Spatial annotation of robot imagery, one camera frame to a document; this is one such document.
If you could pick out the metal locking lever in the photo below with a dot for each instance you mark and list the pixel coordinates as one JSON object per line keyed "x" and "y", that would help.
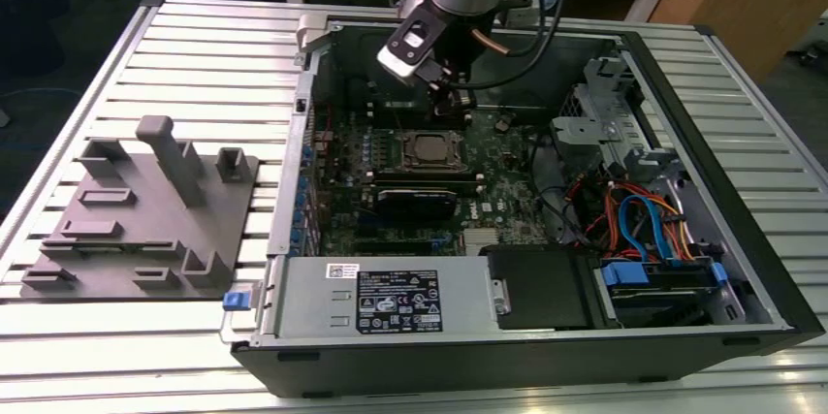
{"x": 400, "y": 122}

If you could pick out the silver CPU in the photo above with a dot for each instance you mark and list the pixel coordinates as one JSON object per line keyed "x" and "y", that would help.
{"x": 432, "y": 148}

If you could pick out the metal disk bay cage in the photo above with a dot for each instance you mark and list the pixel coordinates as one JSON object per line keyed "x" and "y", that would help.
{"x": 576, "y": 130}

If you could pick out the green motherboard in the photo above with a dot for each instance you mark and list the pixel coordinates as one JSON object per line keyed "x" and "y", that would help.
{"x": 511, "y": 191}

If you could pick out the black graphics card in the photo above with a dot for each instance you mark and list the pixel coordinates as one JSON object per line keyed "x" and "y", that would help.
{"x": 413, "y": 208}

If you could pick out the small silver heatsink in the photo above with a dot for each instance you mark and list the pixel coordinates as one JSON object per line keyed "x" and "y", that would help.
{"x": 481, "y": 237}

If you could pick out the black drive housing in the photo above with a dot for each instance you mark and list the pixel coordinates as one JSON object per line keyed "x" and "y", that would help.
{"x": 543, "y": 288}

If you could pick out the hard disk in blue carrier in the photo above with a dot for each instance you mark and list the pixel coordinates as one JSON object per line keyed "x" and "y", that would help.
{"x": 624, "y": 273}

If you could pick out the grey power supply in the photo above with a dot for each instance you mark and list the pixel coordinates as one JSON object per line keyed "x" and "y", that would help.
{"x": 304, "y": 297}

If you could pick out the grey parts rack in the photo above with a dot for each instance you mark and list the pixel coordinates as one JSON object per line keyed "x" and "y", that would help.
{"x": 148, "y": 220}

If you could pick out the blue case latch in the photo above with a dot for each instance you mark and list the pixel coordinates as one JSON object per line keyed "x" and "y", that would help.
{"x": 233, "y": 301}

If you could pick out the black PC case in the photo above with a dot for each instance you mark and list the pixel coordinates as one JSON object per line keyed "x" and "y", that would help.
{"x": 452, "y": 370}

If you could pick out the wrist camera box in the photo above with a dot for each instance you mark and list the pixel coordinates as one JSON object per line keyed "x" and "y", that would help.
{"x": 411, "y": 48}

